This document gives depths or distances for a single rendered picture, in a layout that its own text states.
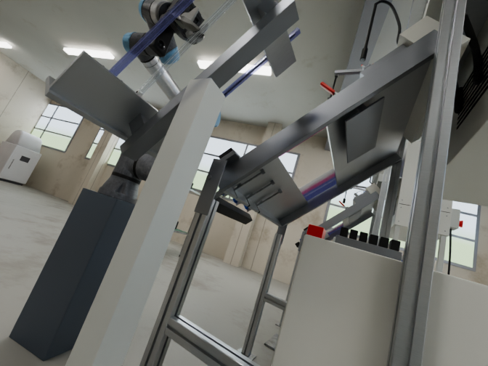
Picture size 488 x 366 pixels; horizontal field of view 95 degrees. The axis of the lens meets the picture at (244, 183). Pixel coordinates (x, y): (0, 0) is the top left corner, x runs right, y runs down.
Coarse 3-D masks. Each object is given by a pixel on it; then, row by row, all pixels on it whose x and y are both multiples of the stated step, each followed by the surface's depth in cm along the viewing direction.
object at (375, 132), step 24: (384, 96) 70; (408, 96) 75; (336, 120) 70; (360, 120) 68; (384, 120) 82; (408, 120) 90; (336, 144) 82; (360, 144) 81; (384, 144) 100; (336, 168) 101; (360, 168) 113
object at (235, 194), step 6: (228, 192) 72; (234, 192) 77; (234, 198) 77; (240, 198) 80; (246, 204) 84; (252, 204) 91; (258, 210) 95; (264, 210) 107; (264, 216) 103; (270, 216) 111; (276, 222) 117
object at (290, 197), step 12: (264, 168) 77; (276, 168) 80; (252, 180) 80; (264, 180) 83; (276, 180) 87; (288, 180) 91; (240, 192) 84; (264, 192) 92; (276, 192) 96; (288, 192) 102; (300, 192) 107; (264, 204) 102; (276, 204) 107; (288, 204) 114; (300, 204) 121; (276, 216) 122
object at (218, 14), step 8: (232, 0) 56; (224, 8) 57; (216, 16) 57; (208, 24) 57; (200, 32) 58; (192, 40) 58; (184, 48) 58; (176, 56) 59; (168, 64) 59; (160, 72) 60; (152, 80) 60; (144, 88) 60
